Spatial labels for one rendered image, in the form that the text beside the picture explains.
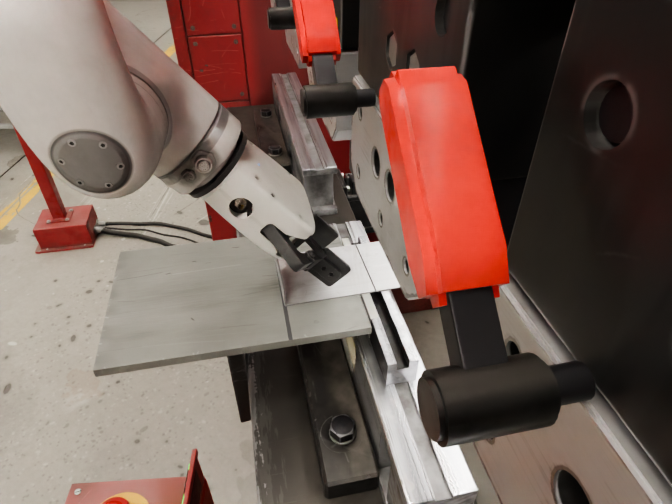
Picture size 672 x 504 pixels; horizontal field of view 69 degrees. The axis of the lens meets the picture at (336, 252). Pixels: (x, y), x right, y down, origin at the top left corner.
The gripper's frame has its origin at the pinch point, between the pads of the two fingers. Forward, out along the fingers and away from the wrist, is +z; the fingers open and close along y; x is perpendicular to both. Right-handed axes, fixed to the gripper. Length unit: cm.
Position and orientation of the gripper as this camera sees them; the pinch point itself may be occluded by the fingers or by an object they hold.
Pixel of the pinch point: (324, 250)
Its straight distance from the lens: 52.6
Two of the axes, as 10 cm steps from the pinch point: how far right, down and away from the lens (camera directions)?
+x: -7.5, 6.0, 2.7
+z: 6.3, 5.2, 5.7
